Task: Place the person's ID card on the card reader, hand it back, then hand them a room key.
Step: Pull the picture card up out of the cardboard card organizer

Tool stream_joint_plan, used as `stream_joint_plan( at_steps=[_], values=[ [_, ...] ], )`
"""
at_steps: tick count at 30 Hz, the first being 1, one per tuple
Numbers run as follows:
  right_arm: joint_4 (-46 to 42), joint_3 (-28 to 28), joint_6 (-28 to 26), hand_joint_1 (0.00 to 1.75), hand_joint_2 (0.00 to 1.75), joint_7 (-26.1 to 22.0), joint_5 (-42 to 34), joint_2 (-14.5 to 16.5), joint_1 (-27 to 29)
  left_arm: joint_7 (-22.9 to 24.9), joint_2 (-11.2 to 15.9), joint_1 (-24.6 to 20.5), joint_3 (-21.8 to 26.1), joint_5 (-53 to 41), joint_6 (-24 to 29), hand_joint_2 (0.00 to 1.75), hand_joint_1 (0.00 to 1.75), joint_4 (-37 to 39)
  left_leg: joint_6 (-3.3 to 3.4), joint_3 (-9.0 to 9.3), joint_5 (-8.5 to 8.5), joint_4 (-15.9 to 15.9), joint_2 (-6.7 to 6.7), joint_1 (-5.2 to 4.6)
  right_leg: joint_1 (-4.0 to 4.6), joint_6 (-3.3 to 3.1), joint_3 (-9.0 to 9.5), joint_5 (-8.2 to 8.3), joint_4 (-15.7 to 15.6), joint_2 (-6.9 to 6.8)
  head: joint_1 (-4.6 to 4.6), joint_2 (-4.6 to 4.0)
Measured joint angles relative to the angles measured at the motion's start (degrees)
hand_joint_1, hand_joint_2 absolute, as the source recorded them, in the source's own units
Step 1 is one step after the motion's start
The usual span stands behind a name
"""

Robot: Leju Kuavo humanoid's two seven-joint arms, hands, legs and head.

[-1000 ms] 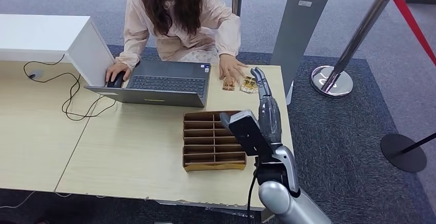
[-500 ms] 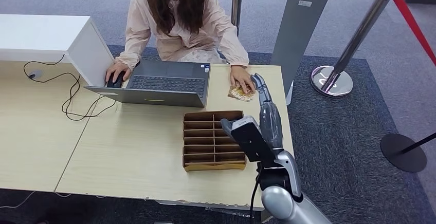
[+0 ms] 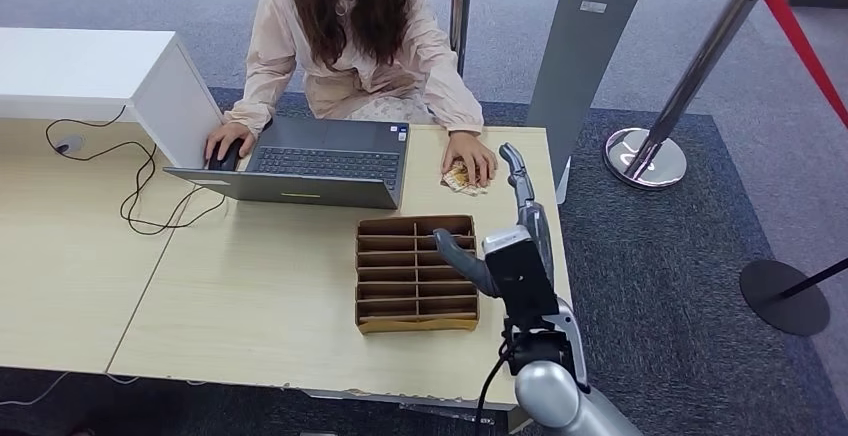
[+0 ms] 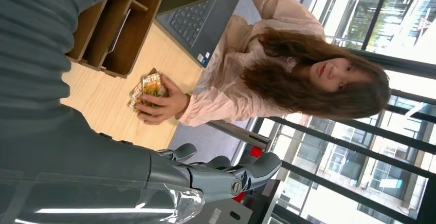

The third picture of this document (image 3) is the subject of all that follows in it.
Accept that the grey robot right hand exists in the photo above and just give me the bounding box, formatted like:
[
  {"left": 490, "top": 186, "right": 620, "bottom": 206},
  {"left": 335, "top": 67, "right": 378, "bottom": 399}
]
[{"left": 433, "top": 142, "right": 556, "bottom": 298}]

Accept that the person's right hand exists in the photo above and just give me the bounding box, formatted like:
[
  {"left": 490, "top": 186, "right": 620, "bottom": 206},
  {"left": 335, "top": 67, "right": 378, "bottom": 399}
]
[{"left": 203, "top": 121, "right": 257, "bottom": 164}]

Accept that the person's left hand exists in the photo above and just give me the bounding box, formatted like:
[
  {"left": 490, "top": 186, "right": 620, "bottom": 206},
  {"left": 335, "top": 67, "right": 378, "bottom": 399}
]
[{"left": 441, "top": 130, "right": 499, "bottom": 189}]

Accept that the black computer mouse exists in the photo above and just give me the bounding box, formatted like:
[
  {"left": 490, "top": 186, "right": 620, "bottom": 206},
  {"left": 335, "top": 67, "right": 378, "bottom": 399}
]
[{"left": 207, "top": 139, "right": 245, "bottom": 173}]

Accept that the yellow buildings printed card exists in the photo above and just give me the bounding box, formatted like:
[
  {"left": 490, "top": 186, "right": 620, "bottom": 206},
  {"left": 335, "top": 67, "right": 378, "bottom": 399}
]
[{"left": 440, "top": 159, "right": 490, "bottom": 198}]

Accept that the person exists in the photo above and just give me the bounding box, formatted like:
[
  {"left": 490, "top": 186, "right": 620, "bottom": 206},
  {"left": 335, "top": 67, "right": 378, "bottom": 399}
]
[{"left": 203, "top": 0, "right": 499, "bottom": 189}]

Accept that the brown slotted card organizer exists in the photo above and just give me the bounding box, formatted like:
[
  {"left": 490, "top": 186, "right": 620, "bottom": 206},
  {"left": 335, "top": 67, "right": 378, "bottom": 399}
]
[{"left": 354, "top": 214, "right": 480, "bottom": 335}]

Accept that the grey laptop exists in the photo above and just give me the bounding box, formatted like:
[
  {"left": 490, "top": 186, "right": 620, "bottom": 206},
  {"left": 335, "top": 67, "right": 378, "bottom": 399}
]
[{"left": 162, "top": 114, "right": 411, "bottom": 211}]

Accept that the grey kiosk stand panel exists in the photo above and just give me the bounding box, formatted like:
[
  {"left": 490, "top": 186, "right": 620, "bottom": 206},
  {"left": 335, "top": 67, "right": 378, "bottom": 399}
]
[{"left": 524, "top": 0, "right": 684, "bottom": 206}]

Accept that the white cabinet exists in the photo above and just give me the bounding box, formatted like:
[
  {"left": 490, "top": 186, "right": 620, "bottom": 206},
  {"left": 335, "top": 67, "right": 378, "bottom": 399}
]
[{"left": 0, "top": 27, "right": 225, "bottom": 169}]

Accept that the black round floor base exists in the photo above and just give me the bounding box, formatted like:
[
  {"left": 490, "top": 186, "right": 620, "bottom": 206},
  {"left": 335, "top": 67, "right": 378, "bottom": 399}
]
[{"left": 739, "top": 259, "right": 831, "bottom": 339}]

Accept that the black thin pole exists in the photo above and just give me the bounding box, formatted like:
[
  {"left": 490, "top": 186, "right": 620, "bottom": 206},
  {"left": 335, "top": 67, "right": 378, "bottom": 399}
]
[{"left": 778, "top": 257, "right": 848, "bottom": 302}]

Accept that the red barrier belt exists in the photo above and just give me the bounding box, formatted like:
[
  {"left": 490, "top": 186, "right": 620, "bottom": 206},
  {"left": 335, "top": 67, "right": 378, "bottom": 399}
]
[{"left": 758, "top": 0, "right": 848, "bottom": 131}]

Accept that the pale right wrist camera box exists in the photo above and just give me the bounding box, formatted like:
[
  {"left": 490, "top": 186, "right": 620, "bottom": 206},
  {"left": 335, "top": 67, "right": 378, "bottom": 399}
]
[{"left": 482, "top": 224, "right": 562, "bottom": 320}]

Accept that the black desk cable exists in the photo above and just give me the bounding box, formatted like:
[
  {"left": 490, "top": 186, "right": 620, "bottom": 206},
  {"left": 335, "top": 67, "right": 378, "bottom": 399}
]
[{"left": 44, "top": 105, "right": 227, "bottom": 237}]

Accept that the chrome stanchion post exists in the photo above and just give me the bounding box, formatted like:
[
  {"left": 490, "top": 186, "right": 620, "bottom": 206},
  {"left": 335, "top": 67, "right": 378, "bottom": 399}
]
[
  {"left": 448, "top": 0, "right": 476, "bottom": 78},
  {"left": 602, "top": 0, "right": 783, "bottom": 190}
]

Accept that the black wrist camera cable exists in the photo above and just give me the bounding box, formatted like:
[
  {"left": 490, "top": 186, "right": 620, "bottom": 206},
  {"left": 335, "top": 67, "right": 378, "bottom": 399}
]
[{"left": 473, "top": 340, "right": 515, "bottom": 436}]

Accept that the grey metal desk frame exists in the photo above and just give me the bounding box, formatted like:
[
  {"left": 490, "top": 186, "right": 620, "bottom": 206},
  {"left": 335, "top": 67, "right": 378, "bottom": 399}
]
[{"left": 301, "top": 389, "right": 531, "bottom": 434}]

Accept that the thin white cable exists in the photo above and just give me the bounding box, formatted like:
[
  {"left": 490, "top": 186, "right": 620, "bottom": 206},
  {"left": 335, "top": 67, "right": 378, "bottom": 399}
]
[{"left": 0, "top": 370, "right": 71, "bottom": 408}]

